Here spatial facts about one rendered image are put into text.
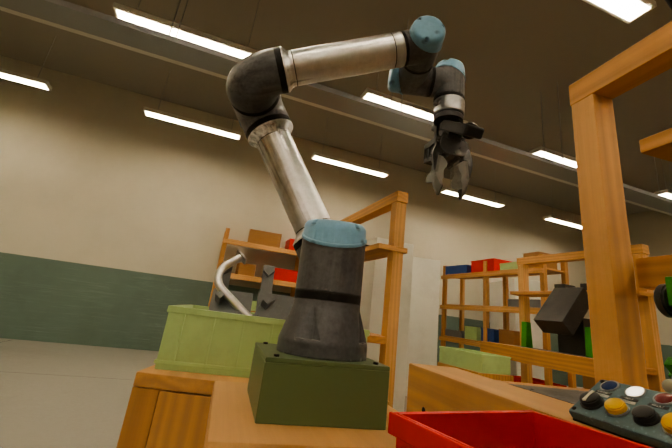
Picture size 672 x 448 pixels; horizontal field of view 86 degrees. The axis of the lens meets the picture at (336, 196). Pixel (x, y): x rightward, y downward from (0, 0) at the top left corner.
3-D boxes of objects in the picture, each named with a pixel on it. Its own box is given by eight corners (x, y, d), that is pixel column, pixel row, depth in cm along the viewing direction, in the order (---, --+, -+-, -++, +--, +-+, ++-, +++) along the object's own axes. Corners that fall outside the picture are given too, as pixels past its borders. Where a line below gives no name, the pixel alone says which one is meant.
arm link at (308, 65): (210, 40, 73) (439, 2, 78) (224, 74, 84) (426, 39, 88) (217, 88, 70) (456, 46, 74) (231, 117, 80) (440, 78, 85)
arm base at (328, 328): (294, 358, 51) (303, 287, 54) (265, 344, 64) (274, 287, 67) (384, 363, 57) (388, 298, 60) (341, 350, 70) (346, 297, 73)
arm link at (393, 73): (395, 44, 87) (440, 50, 87) (387, 73, 98) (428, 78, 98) (392, 72, 85) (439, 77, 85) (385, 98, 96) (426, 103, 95)
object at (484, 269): (549, 422, 467) (540, 249, 536) (434, 381, 691) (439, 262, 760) (579, 424, 483) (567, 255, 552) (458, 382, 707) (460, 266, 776)
